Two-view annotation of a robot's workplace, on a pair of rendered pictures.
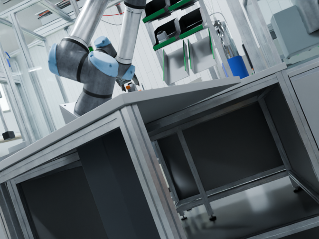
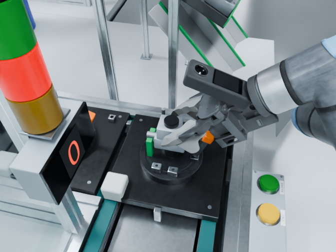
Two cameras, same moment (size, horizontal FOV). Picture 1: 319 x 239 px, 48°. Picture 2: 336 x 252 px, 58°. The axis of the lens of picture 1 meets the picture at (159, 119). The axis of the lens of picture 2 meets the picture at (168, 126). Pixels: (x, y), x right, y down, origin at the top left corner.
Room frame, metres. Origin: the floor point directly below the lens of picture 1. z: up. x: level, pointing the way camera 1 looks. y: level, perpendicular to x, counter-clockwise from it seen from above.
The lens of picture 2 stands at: (1.96, 0.49, 1.52)
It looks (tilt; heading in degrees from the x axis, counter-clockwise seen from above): 47 degrees down; 272
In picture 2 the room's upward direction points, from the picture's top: straight up
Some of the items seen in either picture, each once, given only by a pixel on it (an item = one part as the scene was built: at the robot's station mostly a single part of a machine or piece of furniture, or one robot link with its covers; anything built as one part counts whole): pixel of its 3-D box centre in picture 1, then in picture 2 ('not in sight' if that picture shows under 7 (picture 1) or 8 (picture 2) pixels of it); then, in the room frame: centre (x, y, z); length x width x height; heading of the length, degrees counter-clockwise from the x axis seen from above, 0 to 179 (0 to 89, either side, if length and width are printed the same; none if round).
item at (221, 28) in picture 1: (221, 36); not in sight; (2.65, -0.66, 1.32); 0.14 x 0.14 x 0.38
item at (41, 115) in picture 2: not in sight; (35, 104); (2.12, 0.25, 1.29); 0.05 x 0.05 x 0.05
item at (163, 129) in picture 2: (132, 89); (166, 131); (1.98, 0.08, 1.06); 0.08 x 0.04 x 0.07; 170
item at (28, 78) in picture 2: not in sight; (19, 67); (2.12, 0.25, 1.34); 0.05 x 0.05 x 0.05
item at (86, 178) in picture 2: not in sight; (61, 127); (2.22, 0.04, 1.01); 0.24 x 0.24 x 0.13; 79
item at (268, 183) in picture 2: not in sight; (268, 184); (1.76, 0.14, 0.96); 0.04 x 0.04 x 0.02
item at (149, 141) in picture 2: not in sight; (149, 147); (2.02, 0.09, 1.01); 0.01 x 0.01 x 0.05; 79
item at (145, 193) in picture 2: not in sight; (171, 160); (1.97, 0.08, 0.96); 0.24 x 0.24 x 0.02; 79
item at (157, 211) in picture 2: not in sight; (157, 214); (1.99, 0.21, 0.95); 0.01 x 0.01 x 0.04; 79
